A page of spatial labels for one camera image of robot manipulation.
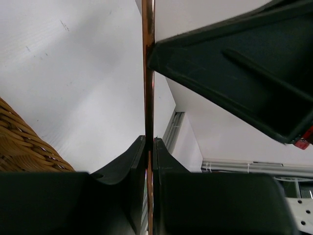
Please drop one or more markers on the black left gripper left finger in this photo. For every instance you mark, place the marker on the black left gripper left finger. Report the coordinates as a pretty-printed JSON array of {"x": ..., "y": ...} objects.
[{"x": 106, "y": 202}]

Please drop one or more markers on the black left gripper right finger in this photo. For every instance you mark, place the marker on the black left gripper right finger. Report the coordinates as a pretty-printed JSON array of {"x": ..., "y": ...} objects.
[{"x": 193, "y": 203}]

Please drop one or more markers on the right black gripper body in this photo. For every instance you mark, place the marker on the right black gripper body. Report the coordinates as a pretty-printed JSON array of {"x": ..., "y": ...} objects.
[{"x": 304, "y": 139}]

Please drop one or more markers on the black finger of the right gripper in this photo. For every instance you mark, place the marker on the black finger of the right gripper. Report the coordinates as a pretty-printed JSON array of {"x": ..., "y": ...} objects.
[{"x": 257, "y": 66}]

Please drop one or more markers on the wicker cutlery tray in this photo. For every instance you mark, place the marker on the wicker cutlery tray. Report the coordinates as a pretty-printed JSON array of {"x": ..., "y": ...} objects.
[{"x": 22, "y": 150}]

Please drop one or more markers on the aluminium table rail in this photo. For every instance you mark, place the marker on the aluminium table rail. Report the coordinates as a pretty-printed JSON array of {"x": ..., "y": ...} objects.
[{"x": 172, "y": 131}]

